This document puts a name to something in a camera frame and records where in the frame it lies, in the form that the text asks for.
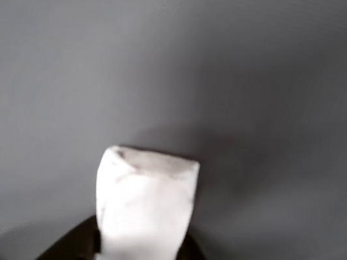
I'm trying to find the grey table mat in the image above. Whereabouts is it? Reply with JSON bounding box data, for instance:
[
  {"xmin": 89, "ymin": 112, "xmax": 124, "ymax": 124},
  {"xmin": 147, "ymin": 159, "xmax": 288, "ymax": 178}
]
[{"xmin": 0, "ymin": 0, "xmax": 347, "ymax": 260}]

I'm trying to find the white block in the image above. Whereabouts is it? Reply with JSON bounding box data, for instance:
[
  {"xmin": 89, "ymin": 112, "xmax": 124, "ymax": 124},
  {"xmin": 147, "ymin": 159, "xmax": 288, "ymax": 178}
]
[{"xmin": 83, "ymin": 141, "xmax": 202, "ymax": 260}]

